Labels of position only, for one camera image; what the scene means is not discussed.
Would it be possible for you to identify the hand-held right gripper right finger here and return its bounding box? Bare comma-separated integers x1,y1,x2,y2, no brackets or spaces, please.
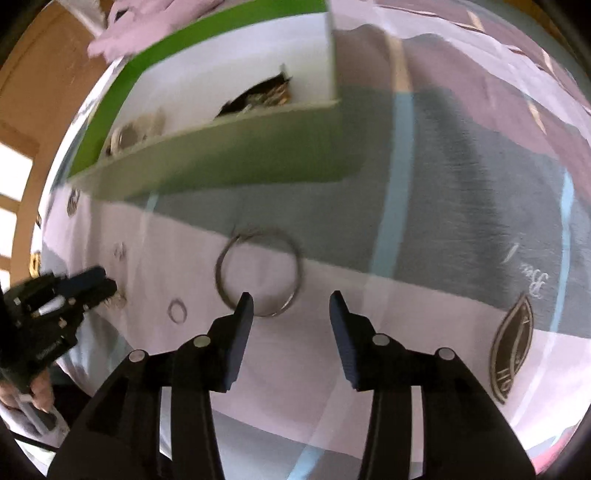
329,291,536,480

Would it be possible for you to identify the pink quilt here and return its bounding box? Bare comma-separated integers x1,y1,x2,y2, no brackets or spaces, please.
88,0,185,61

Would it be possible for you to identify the green cardboard box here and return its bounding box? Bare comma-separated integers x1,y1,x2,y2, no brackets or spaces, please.
67,0,343,201

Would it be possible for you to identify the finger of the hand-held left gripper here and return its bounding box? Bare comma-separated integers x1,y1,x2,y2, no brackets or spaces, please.
65,267,106,291
74,279,118,311

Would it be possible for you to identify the person's left hand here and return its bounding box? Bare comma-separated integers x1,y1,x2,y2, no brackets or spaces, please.
0,370,54,414

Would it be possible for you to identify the silver bangle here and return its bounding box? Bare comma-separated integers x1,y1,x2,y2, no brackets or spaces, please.
215,226,303,318

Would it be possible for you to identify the black hair clip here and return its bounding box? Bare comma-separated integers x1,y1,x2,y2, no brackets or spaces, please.
216,69,293,117

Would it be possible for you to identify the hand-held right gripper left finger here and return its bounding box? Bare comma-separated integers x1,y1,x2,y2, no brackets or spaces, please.
46,292,256,480

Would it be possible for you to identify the wooden headboard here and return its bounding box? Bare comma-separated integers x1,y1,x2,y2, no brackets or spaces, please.
0,0,112,278

